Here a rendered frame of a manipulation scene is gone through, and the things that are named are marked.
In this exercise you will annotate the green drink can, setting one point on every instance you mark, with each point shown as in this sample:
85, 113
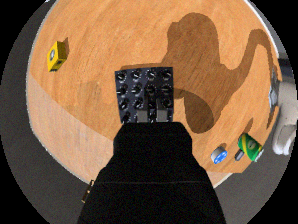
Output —
250, 146

